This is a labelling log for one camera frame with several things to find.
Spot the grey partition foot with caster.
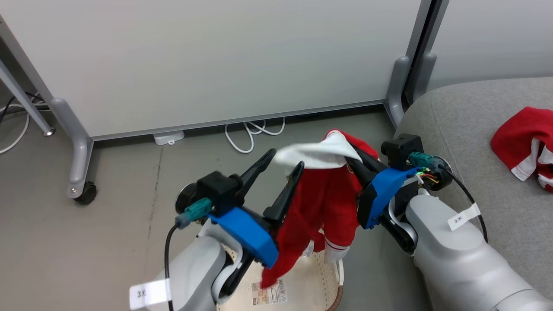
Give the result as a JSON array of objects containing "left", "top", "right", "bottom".
[{"left": 50, "top": 98, "right": 95, "bottom": 199}]

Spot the black caster wheel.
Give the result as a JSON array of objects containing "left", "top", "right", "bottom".
[{"left": 73, "top": 181, "right": 97, "bottom": 205}]

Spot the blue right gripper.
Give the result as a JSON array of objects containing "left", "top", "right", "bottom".
[{"left": 346, "top": 147, "right": 419, "bottom": 230}]

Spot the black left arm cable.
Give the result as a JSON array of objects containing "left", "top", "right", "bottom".
[{"left": 164, "top": 222, "right": 180, "bottom": 311}]

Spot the large white partition panel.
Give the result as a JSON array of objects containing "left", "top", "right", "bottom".
[{"left": 0, "top": 0, "right": 423, "bottom": 141}]

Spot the printed basket sticker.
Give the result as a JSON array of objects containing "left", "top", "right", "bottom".
[{"left": 251, "top": 279, "right": 289, "bottom": 306}]

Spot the small white partition panel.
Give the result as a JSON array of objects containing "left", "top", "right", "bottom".
[{"left": 428, "top": 0, "right": 553, "bottom": 91}]

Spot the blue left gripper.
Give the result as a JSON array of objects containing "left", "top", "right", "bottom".
[{"left": 209, "top": 149, "right": 305, "bottom": 269}]

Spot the black floor cable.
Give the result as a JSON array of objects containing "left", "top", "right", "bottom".
[{"left": 0, "top": 92, "right": 44, "bottom": 126}]

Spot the red garment with white stripes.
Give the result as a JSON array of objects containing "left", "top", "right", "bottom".
[{"left": 490, "top": 106, "right": 553, "bottom": 193}]

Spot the grey fabric sofa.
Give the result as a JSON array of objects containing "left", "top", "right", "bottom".
[{"left": 394, "top": 78, "right": 553, "bottom": 301}]

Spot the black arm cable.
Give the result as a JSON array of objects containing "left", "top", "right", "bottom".
[
  {"left": 440, "top": 165, "right": 489, "bottom": 243},
  {"left": 164, "top": 222, "right": 180, "bottom": 311}
]

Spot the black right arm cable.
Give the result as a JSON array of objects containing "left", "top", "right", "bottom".
[{"left": 440, "top": 165, "right": 489, "bottom": 243}]

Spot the grey metal table leg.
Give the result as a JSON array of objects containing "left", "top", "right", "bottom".
[{"left": 0, "top": 58, "right": 55, "bottom": 136}]

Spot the white power adapter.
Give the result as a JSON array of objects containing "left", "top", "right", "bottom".
[{"left": 153, "top": 130, "right": 185, "bottom": 146}]

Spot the looped white cable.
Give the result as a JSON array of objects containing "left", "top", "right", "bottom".
[{"left": 225, "top": 117, "right": 286, "bottom": 154}]

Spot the beige plastic laundry basket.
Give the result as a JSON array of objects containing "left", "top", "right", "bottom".
[{"left": 215, "top": 247, "right": 345, "bottom": 311}]

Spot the long white floor cable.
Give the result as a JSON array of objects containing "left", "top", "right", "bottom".
[{"left": 0, "top": 103, "right": 50, "bottom": 155}]

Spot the red garment with white collar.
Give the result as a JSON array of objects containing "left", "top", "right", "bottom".
[{"left": 261, "top": 129, "right": 381, "bottom": 289}]

